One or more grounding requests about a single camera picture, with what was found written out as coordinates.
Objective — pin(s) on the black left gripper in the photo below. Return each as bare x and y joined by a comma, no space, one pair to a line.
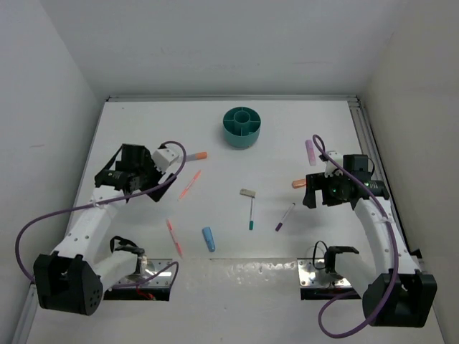
148,161

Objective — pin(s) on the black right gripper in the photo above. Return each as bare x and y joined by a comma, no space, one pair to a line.
316,182

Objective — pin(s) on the pink pen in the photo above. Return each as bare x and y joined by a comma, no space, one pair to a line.
174,238
189,185

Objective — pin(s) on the orange capped grey marker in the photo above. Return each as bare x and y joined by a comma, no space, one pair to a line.
194,157

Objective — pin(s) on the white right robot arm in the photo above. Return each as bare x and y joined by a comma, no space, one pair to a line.
394,290

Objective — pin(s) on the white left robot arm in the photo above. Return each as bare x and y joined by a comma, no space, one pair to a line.
71,278

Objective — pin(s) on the orange highlighter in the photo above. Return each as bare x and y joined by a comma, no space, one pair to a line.
299,183

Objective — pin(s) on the purple capped white pen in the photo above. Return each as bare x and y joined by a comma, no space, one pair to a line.
284,217

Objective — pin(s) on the pink highlighter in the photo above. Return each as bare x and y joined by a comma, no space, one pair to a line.
310,152

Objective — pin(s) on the teal capped white pen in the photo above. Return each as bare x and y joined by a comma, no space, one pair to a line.
252,212

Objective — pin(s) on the blue highlighter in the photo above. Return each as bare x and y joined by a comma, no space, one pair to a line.
208,238

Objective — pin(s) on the small grey eraser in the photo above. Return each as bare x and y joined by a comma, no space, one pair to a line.
246,192

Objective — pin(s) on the teal round pen holder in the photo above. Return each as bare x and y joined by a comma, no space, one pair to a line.
241,127

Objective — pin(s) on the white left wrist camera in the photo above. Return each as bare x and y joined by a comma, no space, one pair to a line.
163,158

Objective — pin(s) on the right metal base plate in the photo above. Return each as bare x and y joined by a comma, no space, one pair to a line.
311,277

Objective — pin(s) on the metal base plate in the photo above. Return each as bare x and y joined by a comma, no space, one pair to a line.
311,277
157,272

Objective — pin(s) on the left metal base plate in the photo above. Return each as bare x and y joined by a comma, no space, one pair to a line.
157,272

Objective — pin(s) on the aluminium frame rail right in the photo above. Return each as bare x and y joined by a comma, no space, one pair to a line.
369,147

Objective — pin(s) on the aluminium frame rail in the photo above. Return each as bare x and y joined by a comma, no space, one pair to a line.
369,147
26,318

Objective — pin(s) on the aluminium frame rail left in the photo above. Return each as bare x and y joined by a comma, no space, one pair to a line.
26,318

